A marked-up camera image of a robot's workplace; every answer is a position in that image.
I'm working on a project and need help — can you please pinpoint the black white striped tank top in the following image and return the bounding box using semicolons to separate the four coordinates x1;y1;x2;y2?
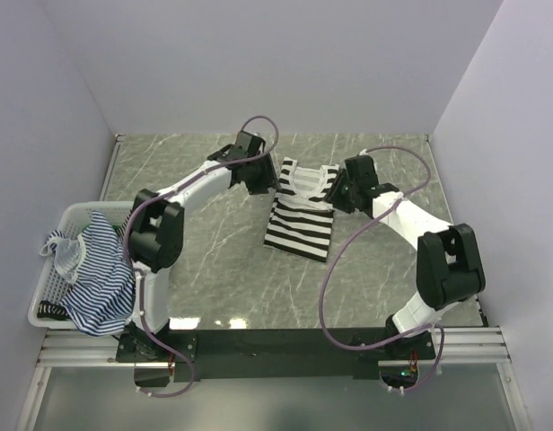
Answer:
263;157;340;262

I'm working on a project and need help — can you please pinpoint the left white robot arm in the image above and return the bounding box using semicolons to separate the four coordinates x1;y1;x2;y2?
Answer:
124;130;279;361

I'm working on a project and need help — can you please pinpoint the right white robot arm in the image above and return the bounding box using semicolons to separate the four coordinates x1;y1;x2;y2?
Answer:
325;151;486;358

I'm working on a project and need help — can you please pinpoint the blue white striped tank top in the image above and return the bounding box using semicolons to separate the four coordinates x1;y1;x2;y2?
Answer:
39;211;136;337

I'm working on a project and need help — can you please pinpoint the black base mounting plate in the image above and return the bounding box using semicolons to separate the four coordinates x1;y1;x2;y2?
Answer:
116;328;435;387

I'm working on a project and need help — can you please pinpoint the white plastic laundry basket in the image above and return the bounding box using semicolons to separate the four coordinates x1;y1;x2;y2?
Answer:
28;201;133;330

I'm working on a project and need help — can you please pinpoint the dark thin striped garment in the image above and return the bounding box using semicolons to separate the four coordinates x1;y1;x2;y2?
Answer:
37;301;71;321

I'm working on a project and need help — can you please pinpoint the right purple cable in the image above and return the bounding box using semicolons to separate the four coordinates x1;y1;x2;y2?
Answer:
319;145;447;394

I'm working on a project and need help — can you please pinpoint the purple cable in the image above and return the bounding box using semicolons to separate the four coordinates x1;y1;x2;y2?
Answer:
122;114;281;400
319;145;447;394

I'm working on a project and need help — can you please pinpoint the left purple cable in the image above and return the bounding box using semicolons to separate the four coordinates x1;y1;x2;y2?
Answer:
122;114;281;400

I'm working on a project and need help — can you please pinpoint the aluminium rail frame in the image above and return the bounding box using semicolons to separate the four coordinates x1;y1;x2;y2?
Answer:
17;327;532;430

